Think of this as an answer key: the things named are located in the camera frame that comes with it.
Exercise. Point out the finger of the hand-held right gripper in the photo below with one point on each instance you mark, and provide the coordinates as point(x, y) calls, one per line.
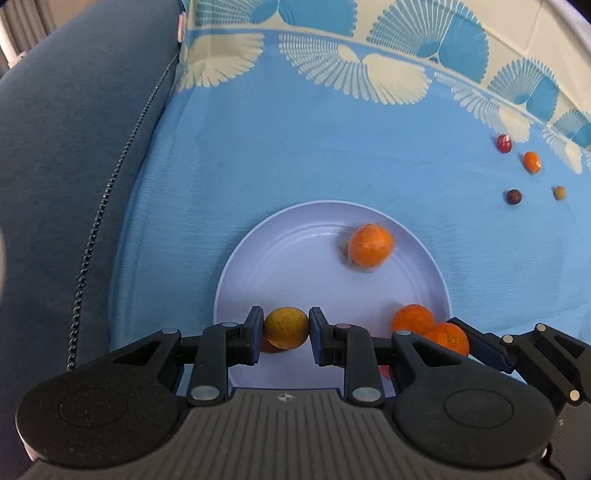
point(485, 350)

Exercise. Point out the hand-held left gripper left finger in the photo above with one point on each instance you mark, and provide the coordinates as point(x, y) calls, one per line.
point(254, 337)

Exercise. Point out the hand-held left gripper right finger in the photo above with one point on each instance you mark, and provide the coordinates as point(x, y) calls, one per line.
point(317, 337)

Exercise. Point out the dark red jujube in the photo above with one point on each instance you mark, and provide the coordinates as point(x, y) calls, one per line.
point(513, 197)
point(272, 347)

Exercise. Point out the yellow-green round fruit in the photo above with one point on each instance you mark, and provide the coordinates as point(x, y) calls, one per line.
point(286, 328)

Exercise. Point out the small orange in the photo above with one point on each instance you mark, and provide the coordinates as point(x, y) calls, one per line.
point(532, 162)
point(449, 338)
point(371, 245)
point(412, 317)

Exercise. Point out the light blue round plate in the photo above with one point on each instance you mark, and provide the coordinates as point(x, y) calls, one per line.
point(295, 267)

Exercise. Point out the brown round fruit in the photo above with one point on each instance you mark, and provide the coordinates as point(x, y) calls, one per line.
point(559, 193)

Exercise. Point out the printed blue and cream cloth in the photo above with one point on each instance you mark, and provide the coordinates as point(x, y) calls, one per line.
point(286, 152)

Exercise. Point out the blue fabric sofa armrest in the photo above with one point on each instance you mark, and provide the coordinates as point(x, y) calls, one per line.
point(55, 184)

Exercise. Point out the white cloth clip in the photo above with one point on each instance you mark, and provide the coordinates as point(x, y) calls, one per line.
point(181, 26)

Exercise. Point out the grey-green curtain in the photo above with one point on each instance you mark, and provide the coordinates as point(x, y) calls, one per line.
point(23, 27)

